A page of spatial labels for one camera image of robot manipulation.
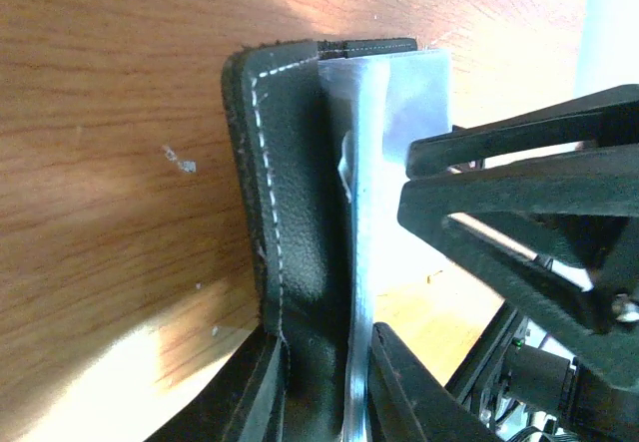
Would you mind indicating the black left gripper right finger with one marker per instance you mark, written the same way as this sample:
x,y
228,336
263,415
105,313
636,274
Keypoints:
x,y
406,403

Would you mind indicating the black card holder wallet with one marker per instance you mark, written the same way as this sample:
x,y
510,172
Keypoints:
x,y
320,132

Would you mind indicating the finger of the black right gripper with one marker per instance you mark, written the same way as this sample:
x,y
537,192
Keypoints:
x,y
609,117

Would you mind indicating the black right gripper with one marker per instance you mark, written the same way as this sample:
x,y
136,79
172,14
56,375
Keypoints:
x,y
558,236

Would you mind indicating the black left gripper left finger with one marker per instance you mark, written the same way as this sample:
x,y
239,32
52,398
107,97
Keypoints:
x,y
245,401

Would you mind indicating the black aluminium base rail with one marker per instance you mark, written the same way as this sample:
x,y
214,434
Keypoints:
x,y
476,383

